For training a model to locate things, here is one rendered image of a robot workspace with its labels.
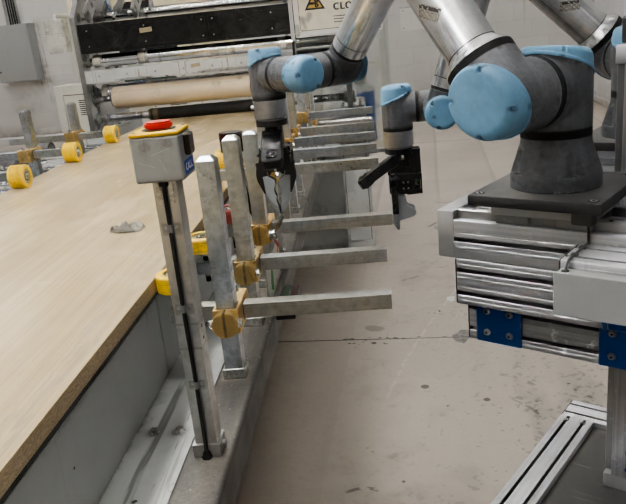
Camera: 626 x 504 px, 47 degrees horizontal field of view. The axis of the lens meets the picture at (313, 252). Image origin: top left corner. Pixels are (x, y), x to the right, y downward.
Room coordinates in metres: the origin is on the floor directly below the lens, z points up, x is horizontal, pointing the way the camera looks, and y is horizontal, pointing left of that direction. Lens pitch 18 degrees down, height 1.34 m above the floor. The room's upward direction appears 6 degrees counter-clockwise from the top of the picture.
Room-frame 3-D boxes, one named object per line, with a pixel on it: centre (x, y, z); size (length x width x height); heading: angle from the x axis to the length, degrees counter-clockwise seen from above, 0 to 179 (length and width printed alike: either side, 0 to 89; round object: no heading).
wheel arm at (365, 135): (2.56, -0.01, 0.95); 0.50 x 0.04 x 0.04; 85
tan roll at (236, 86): (4.17, 0.44, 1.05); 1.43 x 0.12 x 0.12; 85
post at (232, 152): (1.53, 0.15, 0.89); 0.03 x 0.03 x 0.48; 85
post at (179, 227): (1.02, 0.20, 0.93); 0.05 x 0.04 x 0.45; 175
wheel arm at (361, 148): (2.31, 0.01, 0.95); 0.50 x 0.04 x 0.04; 85
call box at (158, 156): (1.02, 0.20, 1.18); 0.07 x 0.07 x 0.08; 85
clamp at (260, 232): (1.80, 0.13, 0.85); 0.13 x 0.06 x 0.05; 175
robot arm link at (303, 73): (1.55, -0.01, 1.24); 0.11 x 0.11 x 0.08; 38
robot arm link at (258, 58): (1.61, 0.06, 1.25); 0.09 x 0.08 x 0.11; 38
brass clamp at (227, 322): (1.30, 0.17, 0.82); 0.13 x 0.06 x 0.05; 175
